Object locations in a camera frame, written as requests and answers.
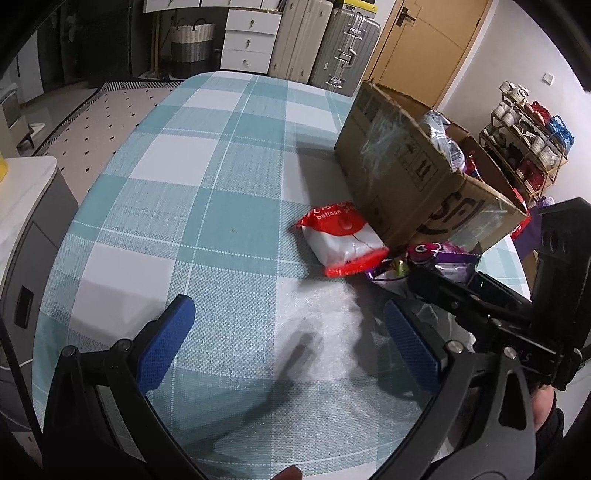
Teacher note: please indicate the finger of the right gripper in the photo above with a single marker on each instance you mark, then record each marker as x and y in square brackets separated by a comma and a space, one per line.
[492, 291]
[471, 313]

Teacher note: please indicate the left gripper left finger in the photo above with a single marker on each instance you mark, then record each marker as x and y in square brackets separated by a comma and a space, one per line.
[98, 422]

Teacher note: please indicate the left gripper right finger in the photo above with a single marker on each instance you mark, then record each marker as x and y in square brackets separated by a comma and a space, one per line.
[478, 423]

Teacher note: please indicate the purple white snack bag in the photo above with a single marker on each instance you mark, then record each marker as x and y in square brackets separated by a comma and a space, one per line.
[445, 258]

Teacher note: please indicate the SF cardboard box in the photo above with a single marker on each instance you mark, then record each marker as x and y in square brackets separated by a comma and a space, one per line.
[405, 187]

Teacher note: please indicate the red white balloon gum bag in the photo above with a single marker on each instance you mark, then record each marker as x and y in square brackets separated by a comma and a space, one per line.
[342, 240]

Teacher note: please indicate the silver purple snack bag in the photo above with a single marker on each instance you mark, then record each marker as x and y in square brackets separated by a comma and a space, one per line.
[435, 126]

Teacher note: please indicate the person's right hand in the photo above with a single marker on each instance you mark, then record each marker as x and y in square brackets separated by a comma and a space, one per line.
[543, 401]

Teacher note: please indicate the person's left hand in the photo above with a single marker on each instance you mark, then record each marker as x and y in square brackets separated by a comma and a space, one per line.
[289, 473]

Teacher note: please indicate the red shopping bag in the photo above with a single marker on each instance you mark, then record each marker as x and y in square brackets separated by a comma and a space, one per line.
[520, 228]

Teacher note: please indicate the wooden shoe rack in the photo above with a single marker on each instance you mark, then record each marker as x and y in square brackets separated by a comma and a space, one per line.
[527, 142]

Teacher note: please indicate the teal plaid tablecloth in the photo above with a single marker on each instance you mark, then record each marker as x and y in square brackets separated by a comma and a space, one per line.
[283, 365]

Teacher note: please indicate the white side cabinet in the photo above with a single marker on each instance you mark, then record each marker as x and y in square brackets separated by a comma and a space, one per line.
[37, 208]

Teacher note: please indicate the wooden door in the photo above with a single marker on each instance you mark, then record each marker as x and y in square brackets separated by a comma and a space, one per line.
[424, 44]

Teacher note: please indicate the silver suitcase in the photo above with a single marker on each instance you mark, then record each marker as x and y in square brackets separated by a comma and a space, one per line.
[345, 52]

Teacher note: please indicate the dotted floor rug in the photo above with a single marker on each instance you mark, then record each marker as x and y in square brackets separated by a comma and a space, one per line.
[85, 141]

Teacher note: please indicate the yellow black box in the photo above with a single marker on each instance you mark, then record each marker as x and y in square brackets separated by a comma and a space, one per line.
[365, 6]

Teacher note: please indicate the beige suitcase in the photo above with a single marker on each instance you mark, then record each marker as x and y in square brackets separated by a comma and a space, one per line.
[298, 41]

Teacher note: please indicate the white drawer desk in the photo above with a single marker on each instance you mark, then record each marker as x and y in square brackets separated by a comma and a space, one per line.
[245, 31]

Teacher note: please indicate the woven laundry basket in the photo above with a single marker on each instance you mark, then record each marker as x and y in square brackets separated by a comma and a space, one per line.
[191, 48]

